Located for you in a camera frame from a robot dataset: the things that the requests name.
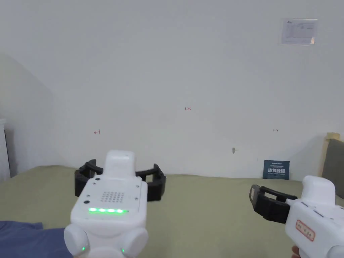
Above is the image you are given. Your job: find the grey-green padded headboard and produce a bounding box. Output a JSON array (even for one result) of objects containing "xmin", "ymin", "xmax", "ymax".
[{"xmin": 321, "ymin": 132, "xmax": 344, "ymax": 200}]

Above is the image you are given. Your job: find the white cabinet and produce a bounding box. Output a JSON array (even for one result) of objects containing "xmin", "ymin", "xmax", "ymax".
[{"xmin": 0, "ymin": 118, "xmax": 12, "ymax": 182}]

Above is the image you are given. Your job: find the dark blue sign card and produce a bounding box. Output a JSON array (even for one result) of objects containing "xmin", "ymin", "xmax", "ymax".
[{"xmin": 263, "ymin": 160, "xmax": 291, "ymax": 180}]

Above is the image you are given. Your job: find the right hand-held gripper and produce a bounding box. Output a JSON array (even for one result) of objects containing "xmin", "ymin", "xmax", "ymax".
[{"xmin": 250, "ymin": 176, "xmax": 344, "ymax": 258}]

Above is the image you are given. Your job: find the bed with pale green sheet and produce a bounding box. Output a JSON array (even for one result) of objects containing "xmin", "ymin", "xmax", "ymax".
[{"xmin": 0, "ymin": 164, "xmax": 344, "ymax": 258}]

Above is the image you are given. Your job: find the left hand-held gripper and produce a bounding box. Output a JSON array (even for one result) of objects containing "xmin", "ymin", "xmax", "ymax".
[{"xmin": 63, "ymin": 150, "xmax": 167, "ymax": 258}]

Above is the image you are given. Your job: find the white paper notice sheet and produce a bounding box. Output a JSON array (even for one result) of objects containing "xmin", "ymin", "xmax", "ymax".
[{"xmin": 281, "ymin": 18, "xmax": 318, "ymax": 45}]

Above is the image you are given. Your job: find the dark blue garment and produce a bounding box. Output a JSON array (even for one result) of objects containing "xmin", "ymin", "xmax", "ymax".
[{"xmin": 0, "ymin": 220, "xmax": 74, "ymax": 258}]

